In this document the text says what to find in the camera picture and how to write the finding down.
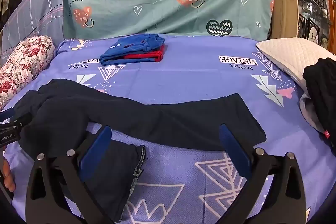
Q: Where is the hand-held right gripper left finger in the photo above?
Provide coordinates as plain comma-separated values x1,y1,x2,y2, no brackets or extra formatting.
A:
25,126,113,224

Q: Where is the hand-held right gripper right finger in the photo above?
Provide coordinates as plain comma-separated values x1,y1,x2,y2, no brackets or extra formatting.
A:
219,124,306,224

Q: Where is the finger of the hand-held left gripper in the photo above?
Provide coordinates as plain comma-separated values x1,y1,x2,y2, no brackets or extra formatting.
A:
0,113,33,132
0,108,15,123

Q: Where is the black and grey sweatshirt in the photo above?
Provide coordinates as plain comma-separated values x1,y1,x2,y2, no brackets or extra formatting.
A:
13,78,267,223

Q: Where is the person's left hand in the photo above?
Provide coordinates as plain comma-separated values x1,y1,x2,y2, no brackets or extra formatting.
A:
0,152,17,193

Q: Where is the floral pillow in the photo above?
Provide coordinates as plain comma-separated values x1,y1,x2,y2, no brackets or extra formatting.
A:
0,35,57,112

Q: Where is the purple printed bed sheet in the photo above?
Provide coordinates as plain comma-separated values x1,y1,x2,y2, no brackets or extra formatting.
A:
3,37,336,224

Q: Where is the grey cloth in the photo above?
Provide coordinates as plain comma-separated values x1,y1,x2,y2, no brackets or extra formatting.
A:
299,91,326,133

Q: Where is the grey-blue plaid sheet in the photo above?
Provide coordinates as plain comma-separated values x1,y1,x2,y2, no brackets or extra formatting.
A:
0,0,72,63

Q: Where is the folded blue garment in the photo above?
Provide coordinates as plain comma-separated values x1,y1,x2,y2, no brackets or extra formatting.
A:
99,33,166,66

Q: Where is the black garment with red tag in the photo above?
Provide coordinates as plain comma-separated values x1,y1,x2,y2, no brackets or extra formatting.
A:
302,57,336,141

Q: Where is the folded red garment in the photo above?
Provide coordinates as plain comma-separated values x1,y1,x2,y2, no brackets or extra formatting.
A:
123,45,165,62

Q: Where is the white quilted pillow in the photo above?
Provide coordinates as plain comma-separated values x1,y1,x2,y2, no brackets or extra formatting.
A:
256,38,336,90

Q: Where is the decorative plate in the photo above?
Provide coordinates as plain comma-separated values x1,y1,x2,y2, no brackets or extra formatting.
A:
309,25,320,42

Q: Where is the wooden display cabinet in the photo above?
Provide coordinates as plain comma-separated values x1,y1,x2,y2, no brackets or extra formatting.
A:
264,0,336,52

